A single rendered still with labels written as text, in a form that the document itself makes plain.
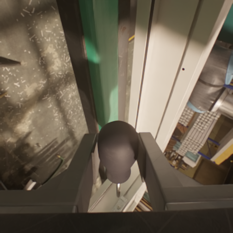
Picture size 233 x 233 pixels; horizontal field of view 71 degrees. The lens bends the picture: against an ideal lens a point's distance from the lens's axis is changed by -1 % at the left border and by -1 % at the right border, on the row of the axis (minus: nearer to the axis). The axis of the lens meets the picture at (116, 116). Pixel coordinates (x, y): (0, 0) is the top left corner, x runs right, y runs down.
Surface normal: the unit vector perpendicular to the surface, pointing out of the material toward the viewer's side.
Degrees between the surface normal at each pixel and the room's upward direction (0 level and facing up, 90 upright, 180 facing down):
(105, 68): 0
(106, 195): 90
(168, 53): 90
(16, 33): 0
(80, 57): 90
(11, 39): 0
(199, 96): 93
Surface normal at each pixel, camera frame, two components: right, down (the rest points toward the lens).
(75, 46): -0.63, 0.61
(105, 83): 0.77, 0.49
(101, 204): -0.01, -0.62
